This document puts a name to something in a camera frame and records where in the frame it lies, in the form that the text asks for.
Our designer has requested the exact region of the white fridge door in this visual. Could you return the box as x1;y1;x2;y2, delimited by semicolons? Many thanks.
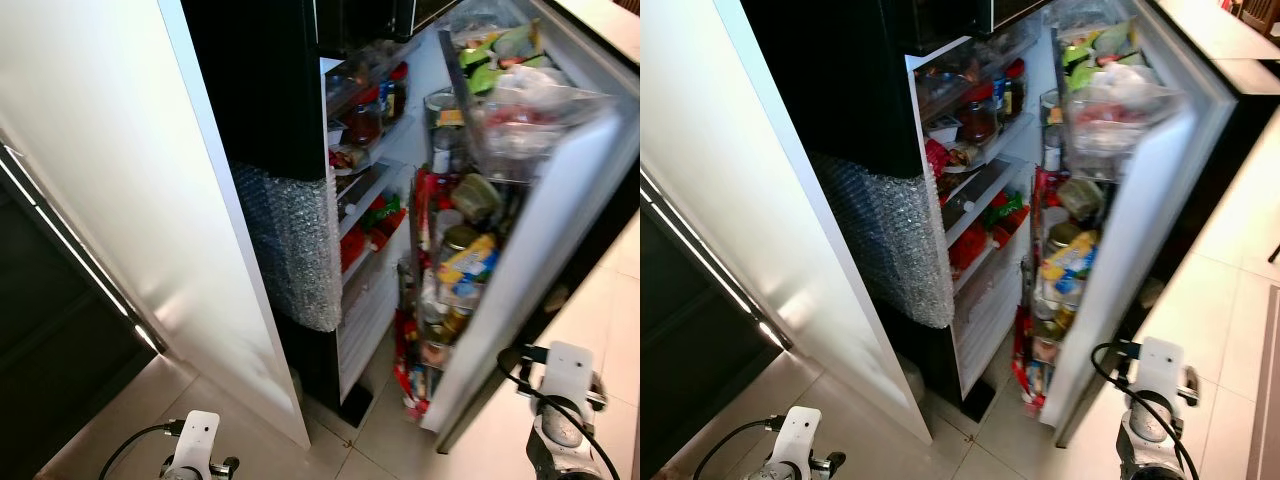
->
395;0;641;453
1012;0;1253;451

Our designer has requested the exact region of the black fridge body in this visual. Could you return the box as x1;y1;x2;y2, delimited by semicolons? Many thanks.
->
742;0;1131;421
183;0;531;426

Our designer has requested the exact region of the dark cabinet with light strip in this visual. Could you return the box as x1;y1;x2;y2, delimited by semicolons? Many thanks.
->
640;168;794;480
0;128;169;480

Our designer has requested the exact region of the red sachet strip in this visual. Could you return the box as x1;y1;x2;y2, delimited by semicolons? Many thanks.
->
1011;164;1053;413
393;165;443;422

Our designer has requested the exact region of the yellow and blue packet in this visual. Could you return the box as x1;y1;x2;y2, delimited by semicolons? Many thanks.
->
1039;231;1100;302
436;234;499;302

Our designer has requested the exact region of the jar with green lid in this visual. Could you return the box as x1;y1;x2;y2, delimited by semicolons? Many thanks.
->
1057;177;1107;224
451;174;502;224

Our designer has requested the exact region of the clear bubble wrap sheet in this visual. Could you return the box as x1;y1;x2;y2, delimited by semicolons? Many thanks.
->
812;153;957;330
231;162;344;334

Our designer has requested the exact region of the green and red packet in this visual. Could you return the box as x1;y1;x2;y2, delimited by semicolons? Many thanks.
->
974;188;1032;247
358;194;408;252

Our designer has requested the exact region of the white plastic bag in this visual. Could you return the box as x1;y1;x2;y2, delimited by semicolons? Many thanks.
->
1073;63;1198;183
478;64;603;183

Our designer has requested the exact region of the white tall cabinet panel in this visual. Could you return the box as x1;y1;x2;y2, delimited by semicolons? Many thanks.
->
640;0;937;447
0;0;312;449

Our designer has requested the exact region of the red filled glass jar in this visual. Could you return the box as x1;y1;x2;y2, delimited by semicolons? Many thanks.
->
344;88;384;149
956;84;999;147

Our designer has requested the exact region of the dark jar with red lid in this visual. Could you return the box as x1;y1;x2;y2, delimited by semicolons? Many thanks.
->
384;62;410;124
1000;59;1029;122

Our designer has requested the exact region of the green snack packet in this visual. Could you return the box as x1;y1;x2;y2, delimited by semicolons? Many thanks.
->
457;25;543;97
1061;22;1142;93

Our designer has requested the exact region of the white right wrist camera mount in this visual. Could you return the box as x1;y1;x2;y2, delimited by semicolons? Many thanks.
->
542;341;597;417
1138;336;1188;412

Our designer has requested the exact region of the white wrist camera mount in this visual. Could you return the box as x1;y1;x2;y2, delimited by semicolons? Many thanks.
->
165;409;222;480
542;341;597;417
1138;336;1188;412
774;405;824;480

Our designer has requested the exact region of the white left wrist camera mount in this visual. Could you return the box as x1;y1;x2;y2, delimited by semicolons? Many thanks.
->
165;409;222;480
774;405;824;480

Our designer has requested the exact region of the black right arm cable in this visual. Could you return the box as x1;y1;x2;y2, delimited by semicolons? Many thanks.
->
1089;340;1203;480
496;343;623;480

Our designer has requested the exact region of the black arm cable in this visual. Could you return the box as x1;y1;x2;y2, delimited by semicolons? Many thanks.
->
97;419;188;480
1089;340;1203;480
496;343;623;480
691;416;793;480

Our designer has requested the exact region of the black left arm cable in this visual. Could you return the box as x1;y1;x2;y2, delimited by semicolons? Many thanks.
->
691;416;793;480
97;419;188;480

